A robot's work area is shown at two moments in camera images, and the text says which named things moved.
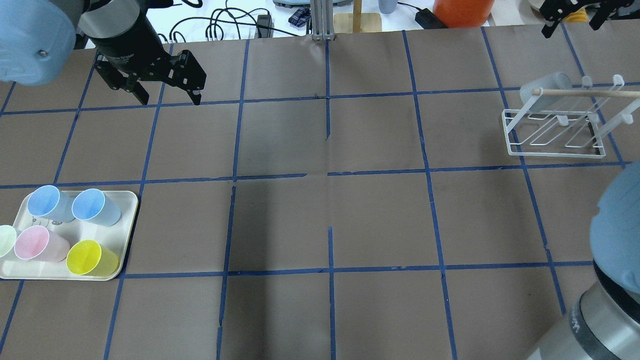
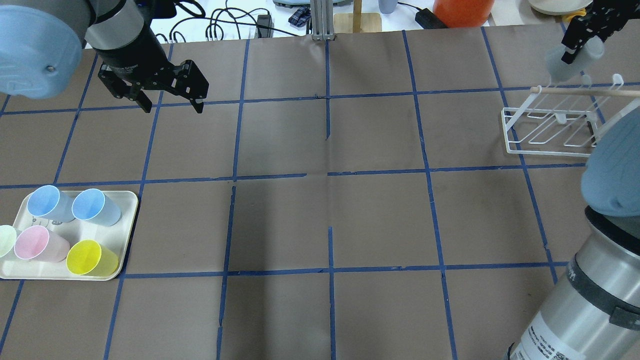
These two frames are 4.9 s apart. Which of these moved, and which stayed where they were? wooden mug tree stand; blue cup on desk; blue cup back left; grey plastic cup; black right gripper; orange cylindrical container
Moved: grey plastic cup; black right gripper
Stayed: wooden mug tree stand; blue cup back left; orange cylindrical container; blue cup on desk
